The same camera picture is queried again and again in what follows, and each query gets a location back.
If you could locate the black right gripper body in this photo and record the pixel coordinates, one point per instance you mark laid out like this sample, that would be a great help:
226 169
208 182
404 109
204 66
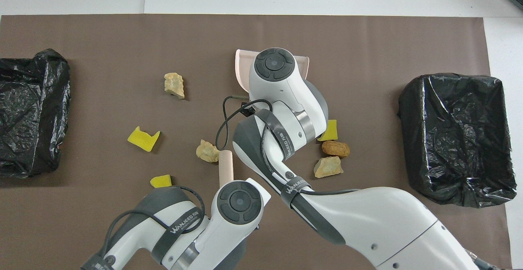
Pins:
248 109

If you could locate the pink plastic dustpan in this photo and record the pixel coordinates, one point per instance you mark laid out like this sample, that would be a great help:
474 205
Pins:
243 68

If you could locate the rounded beige foam chunk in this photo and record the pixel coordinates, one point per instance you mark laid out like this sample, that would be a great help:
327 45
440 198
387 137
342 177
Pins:
206 151

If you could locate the angular beige foam chunk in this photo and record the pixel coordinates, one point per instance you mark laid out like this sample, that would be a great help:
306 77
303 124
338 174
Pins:
173 84

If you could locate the curved yellow sponge wedge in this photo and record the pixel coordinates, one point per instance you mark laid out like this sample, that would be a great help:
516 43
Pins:
331 133

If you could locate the brown peanut shaped piece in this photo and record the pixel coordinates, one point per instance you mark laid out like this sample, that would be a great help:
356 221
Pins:
336 148

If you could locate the pale foam chunk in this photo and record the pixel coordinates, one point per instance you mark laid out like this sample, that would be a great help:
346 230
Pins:
328 168

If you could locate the notched yellow sponge piece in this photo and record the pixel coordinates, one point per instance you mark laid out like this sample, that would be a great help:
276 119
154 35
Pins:
142 140

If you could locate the small yellow sponge piece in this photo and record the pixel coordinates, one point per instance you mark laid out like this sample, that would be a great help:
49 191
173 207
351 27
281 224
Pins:
160 181

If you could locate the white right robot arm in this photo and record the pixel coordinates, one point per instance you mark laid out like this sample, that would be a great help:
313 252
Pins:
380 221

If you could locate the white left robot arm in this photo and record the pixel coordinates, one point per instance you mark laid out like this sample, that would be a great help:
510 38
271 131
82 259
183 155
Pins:
229 229

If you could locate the black bag lined trash bin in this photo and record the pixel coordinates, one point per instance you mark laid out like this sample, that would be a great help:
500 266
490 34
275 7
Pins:
441 119

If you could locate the empty black bag lined bin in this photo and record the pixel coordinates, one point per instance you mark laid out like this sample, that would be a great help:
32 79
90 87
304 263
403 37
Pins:
41 98

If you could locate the brown table mat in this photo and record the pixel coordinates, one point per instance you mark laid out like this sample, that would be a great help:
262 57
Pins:
122 37

